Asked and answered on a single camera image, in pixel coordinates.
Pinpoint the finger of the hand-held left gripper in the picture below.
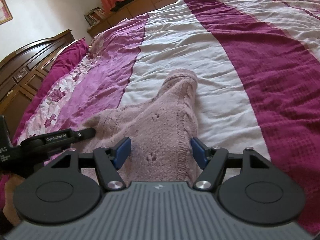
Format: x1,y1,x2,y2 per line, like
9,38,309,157
20,127,97,153

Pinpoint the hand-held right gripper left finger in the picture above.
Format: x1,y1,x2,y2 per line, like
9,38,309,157
50,137,132,190

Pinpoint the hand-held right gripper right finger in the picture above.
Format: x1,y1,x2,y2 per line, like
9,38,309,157
190,137,272,190

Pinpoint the pink knitted cardigan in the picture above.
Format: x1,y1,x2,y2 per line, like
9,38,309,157
80,69,209,188

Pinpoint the person's left forearm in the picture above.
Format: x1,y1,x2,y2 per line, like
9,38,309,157
0,173,22,220

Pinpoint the wooden headboard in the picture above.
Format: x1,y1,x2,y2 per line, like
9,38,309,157
0,29,75,140

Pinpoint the purple floral striped bedspread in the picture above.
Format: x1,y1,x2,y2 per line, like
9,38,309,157
0,0,320,230

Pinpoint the pale pink cloth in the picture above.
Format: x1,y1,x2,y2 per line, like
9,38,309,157
90,33,107,54

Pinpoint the stack of books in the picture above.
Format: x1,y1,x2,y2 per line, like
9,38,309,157
84,7,107,27

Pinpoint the wooden ledge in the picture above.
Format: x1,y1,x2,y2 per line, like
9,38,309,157
87,0,227,38

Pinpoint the dark cloth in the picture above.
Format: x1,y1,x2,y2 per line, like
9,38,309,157
111,0,132,12

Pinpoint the framed wall picture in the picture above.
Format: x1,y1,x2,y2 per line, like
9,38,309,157
0,0,13,26

